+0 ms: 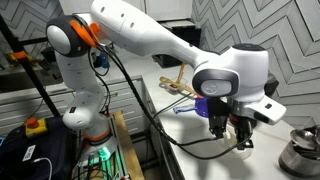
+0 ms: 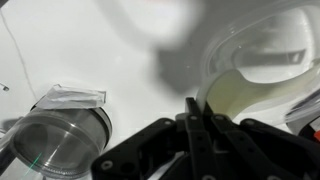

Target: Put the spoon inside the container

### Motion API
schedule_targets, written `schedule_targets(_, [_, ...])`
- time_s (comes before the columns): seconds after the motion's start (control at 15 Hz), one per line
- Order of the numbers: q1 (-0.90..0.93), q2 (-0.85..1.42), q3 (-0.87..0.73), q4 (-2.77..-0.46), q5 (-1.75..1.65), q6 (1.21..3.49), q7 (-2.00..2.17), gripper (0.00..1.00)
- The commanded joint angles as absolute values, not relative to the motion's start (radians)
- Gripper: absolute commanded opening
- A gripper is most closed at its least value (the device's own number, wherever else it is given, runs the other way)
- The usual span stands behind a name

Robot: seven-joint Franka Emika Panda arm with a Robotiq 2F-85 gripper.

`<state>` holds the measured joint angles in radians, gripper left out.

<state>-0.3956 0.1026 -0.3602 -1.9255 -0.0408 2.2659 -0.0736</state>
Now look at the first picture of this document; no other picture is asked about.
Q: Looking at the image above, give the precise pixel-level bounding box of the small clear plastic tub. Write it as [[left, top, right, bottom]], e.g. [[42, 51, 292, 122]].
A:
[[165, 77, 188, 95]]

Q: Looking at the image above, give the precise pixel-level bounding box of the blue plastic container lid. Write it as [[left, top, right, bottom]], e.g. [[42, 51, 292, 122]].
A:
[[194, 97, 211, 119]]

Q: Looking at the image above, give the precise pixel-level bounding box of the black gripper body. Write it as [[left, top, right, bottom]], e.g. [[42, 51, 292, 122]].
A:
[[207, 97, 254, 122]]

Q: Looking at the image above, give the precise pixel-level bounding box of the steel utensil holder pot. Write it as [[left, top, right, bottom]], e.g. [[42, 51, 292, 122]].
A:
[[278, 125, 320, 178]]

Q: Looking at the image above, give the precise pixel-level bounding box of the black fabric bag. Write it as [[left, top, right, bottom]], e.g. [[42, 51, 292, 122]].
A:
[[0, 116, 76, 180]]

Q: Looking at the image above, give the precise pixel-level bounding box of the thin white cable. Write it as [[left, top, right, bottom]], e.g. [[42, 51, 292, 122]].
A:
[[33, 157, 54, 180]]

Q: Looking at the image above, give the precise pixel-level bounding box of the blue bottle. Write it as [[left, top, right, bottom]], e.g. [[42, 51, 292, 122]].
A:
[[96, 51, 111, 70]]

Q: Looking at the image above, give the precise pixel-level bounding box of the red emergency stop button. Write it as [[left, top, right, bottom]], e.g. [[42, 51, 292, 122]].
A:
[[24, 117, 49, 139]]

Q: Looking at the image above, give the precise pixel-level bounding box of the black silver coffee maker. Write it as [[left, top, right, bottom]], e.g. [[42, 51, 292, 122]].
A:
[[229, 71, 280, 126]]

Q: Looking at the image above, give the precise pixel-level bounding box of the white paper tag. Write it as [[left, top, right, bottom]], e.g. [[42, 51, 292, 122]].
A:
[[22, 144, 37, 163]]

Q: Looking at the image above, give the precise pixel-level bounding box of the wooden plank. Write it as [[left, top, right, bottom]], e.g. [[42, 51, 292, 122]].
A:
[[112, 110, 146, 180]]

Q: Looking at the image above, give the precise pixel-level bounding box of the white drawer cabinet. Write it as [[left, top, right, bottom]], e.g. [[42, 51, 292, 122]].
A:
[[0, 75, 148, 135]]

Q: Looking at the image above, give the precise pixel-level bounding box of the black stand pole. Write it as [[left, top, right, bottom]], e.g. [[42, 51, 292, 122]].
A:
[[0, 14, 62, 118]]

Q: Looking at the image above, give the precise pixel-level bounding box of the orange clamp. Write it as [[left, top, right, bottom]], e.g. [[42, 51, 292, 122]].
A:
[[11, 50, 28, 61]]

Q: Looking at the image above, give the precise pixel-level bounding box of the metal ladle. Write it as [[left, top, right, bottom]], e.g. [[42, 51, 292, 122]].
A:
[[289, 128, 318, 150]]

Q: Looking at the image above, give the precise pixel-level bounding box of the slotted wooden spatula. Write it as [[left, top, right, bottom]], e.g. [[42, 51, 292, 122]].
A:
[[175, 63, 187, 86]]

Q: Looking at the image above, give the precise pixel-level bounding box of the aluminium robot stand frame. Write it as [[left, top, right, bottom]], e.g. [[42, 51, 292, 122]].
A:
[[73, 113, 132, 180]]

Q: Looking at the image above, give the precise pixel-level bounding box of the long black power cable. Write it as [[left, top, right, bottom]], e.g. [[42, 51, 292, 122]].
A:
[[146, 93, 195, 168]]

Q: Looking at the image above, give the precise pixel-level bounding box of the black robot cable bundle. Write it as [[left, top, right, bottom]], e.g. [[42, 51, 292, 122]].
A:
[[88, 41, 255, 161]]

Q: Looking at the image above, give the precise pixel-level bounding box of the white counter cabinet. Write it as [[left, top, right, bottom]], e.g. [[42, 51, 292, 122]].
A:
[[143, 83, 183, 180]]

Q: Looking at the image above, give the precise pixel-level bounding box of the long wooden spoon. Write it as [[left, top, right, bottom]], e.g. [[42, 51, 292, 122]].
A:
[[159, 76, 198, 96]]

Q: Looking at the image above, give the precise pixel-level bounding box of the blue handled peeler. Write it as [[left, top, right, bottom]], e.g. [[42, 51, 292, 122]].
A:
[[172, 103, 198, 115]]

